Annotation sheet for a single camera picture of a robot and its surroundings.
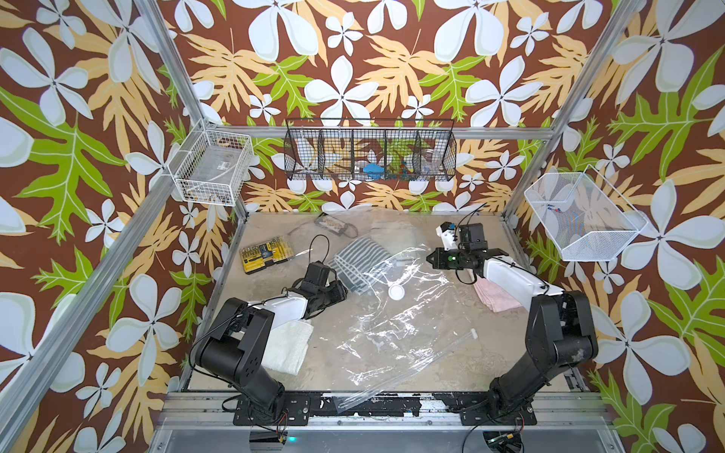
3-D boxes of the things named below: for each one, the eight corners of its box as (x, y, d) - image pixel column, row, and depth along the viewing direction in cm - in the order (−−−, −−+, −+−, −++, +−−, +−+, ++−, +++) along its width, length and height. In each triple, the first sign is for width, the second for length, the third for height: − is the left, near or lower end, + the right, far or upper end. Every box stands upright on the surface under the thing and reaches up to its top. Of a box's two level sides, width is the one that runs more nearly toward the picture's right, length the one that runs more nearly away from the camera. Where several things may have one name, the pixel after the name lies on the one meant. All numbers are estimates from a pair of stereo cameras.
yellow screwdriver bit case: (245, 274, 103) (242, 269, 100) (242, 254, 109) (239, 248, 106) (296, 259, 107) (294, 254, 104) (290, 241, 113) (288, 235, 110)
